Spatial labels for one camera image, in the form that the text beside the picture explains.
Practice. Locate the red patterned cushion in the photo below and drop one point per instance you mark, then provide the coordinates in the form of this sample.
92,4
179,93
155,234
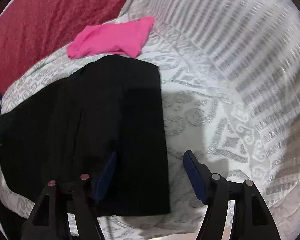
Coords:
45,22

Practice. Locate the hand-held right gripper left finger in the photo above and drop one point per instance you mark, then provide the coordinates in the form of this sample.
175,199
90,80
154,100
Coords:
106,180

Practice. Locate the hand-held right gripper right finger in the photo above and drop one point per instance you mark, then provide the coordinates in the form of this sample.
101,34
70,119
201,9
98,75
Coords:
196,177

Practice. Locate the pink cloth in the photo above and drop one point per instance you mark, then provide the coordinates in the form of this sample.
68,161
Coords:
110,38

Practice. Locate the black pants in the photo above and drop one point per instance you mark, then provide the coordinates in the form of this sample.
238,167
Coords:
90,120

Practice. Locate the white grey patterned bedspread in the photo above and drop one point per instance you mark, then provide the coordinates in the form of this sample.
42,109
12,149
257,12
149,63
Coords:
215,80

